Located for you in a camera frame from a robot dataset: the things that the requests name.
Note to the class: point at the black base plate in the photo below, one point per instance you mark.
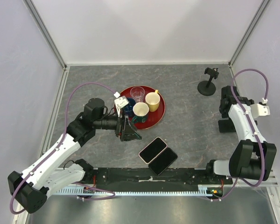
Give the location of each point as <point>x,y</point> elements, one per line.
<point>144,180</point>

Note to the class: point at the white cable duct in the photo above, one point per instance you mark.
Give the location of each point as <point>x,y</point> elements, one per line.
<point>75,190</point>

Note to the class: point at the green mug white inside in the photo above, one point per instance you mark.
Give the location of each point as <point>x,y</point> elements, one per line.
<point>140,111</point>

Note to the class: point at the black folding phone stand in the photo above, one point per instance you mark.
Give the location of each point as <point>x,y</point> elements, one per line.
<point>226,126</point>

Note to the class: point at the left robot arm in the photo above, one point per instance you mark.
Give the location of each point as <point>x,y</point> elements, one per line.
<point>33,186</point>

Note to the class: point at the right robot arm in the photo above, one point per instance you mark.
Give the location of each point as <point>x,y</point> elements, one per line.
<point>253,157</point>

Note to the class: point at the red round tray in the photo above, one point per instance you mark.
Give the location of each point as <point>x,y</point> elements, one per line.
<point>153,117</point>

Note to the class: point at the clear glass cup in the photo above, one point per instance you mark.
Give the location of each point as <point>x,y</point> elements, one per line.
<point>137,93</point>

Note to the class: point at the phone in pink case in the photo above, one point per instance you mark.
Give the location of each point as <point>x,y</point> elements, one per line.
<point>152,150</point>

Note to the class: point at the phone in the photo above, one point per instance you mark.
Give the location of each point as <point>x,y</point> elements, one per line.
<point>152,150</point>
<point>163,161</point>

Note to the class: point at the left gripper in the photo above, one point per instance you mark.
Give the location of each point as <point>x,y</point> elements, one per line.
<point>125,129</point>

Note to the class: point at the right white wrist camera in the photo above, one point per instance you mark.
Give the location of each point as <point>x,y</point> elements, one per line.
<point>260,109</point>

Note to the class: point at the round base phone holder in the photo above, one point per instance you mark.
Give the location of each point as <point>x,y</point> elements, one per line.
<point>207,88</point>

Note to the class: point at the yellow mug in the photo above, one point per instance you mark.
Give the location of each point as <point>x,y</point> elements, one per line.
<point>152,99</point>

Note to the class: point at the dark blue cup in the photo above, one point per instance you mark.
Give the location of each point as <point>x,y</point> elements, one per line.
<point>128,109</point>

